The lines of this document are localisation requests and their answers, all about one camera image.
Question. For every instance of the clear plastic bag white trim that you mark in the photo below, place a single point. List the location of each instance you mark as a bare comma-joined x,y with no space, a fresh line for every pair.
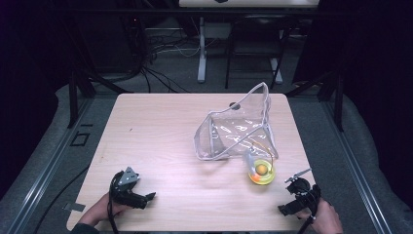
238,130

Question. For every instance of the black metal stand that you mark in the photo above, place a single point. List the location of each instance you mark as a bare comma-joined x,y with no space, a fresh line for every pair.
328,94
78,94

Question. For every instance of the metal floor rail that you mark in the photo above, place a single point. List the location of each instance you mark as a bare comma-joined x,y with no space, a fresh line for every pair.
354,169
45,169

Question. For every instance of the white desk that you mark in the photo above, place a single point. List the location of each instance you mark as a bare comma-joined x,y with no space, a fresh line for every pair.
202,48

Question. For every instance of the grey tape strip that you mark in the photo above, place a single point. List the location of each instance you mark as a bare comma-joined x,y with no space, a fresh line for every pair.
74,206

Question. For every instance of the black round table grommet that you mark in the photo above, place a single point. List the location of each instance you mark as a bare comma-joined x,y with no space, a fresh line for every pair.
234,105

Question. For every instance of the dark sleeve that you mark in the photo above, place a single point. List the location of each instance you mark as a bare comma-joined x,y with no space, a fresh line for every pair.
83,229

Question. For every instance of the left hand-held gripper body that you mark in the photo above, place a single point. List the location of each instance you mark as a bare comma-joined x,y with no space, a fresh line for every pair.
127,191

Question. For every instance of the person's left hand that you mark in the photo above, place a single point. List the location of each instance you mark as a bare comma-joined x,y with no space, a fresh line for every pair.
99,209

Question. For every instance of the person's right hand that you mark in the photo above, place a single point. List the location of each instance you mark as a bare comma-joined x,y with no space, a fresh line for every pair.
323,219

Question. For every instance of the yellow round toy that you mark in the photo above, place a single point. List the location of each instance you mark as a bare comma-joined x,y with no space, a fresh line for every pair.
261,172

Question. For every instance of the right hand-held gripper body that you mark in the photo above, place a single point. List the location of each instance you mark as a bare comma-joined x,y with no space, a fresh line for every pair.
303,191

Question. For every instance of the black tape square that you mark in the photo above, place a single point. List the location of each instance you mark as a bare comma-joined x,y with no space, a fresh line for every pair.
80,139

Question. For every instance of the black chair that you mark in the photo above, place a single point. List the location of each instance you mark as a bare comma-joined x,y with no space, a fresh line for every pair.
256,45

